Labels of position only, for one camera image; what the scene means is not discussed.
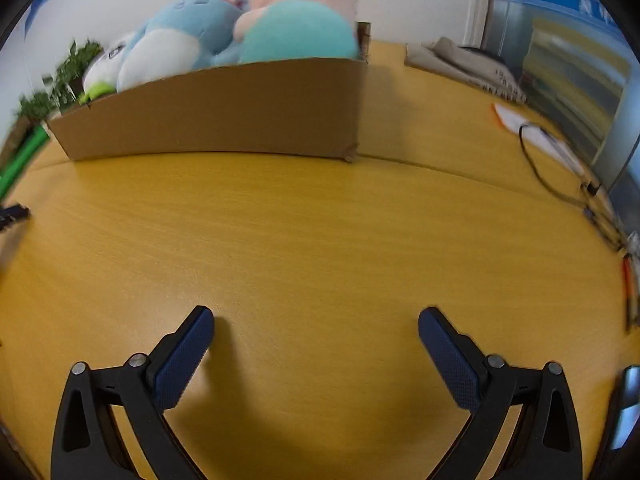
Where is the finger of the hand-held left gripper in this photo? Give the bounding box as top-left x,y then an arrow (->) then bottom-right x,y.
0,203 -> 32,233

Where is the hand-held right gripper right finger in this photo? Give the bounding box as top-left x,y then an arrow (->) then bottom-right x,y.
418,306 -> 583,480

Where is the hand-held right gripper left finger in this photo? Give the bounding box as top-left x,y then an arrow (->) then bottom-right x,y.
50,305 -> 216,480

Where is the brown cardboard box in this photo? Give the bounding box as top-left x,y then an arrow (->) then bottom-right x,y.
45,21 -> 373,163

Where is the light blue plush toy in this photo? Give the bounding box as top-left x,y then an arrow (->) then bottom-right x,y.
117,0 -> 251,92

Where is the teal and pink plush doll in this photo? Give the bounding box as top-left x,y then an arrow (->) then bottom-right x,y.
210,0 -> 360,66

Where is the green planter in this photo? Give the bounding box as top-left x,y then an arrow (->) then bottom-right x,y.
0,125 -> 51,201

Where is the green potted plant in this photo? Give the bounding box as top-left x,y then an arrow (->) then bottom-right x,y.
15,40 -> 103,121

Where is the white round plush toy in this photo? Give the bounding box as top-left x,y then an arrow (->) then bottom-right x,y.
81,32 -> 143,103

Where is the dark flat device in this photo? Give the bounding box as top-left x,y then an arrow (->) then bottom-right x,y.
607,365 -> 640,453

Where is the orange pen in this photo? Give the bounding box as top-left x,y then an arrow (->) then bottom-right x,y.
622,255 -> 640,331

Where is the white paper sheet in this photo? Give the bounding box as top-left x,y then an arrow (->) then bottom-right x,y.
492,102 -> 586,176

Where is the grey cloth bag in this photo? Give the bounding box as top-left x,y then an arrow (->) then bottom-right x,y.
404,36 -> 528,106

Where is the metal framed glass partition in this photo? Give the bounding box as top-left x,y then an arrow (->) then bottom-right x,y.
487,0 -> 640,221

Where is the black cable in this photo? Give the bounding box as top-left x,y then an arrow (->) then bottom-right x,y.
519,123 -> 626,251

